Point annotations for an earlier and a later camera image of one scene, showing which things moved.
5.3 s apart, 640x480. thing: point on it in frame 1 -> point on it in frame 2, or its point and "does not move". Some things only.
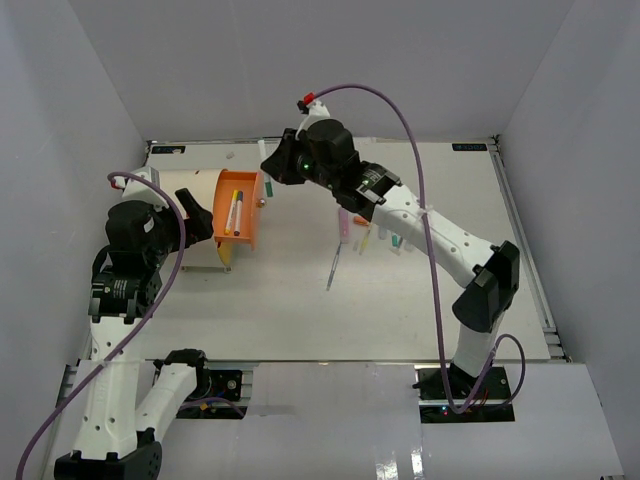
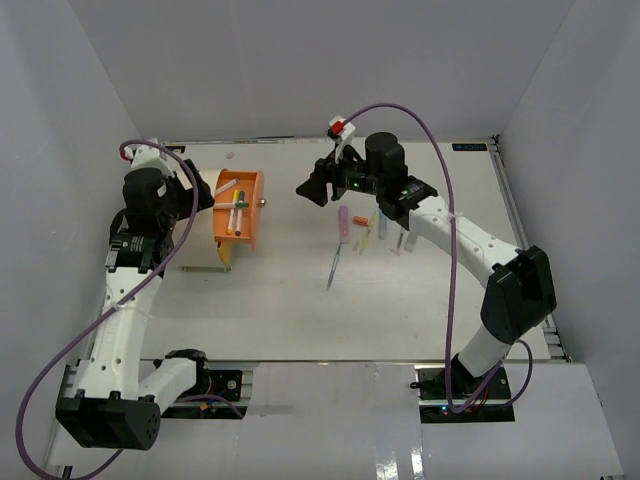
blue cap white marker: [239, 213] does not move
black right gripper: [281, 164] -> [326, 171]
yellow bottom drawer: [225, 252] does not move
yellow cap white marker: [231, 212] does not move
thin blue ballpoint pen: [336, 256] does not move
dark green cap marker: [266, 176] -> [233, 182]
